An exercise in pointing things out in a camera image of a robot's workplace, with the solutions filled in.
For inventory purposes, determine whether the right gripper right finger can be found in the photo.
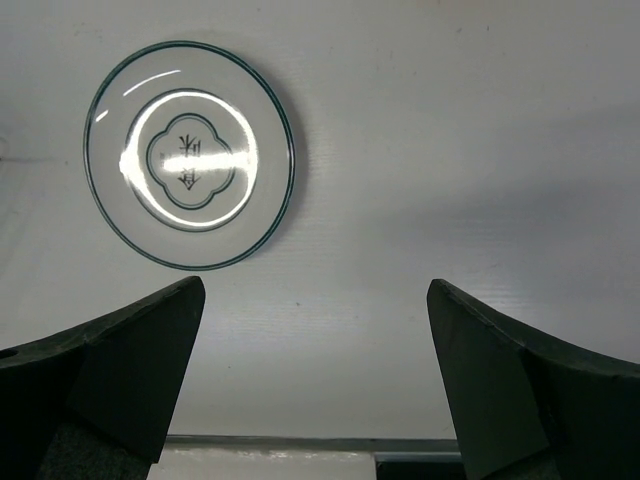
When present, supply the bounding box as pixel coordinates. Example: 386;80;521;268
426;279;639;479

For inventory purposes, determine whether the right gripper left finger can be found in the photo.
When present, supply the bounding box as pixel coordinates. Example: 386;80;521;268
1;276;205;479

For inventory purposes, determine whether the white enamel plate green rim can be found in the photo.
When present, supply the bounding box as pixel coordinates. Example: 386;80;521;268
83;40;296;271

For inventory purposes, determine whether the silver foil tape sheet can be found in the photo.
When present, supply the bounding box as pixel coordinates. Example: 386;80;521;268
148;448;376;480

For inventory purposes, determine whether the metal base rail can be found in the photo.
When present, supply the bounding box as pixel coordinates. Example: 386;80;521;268
165;434;466;479

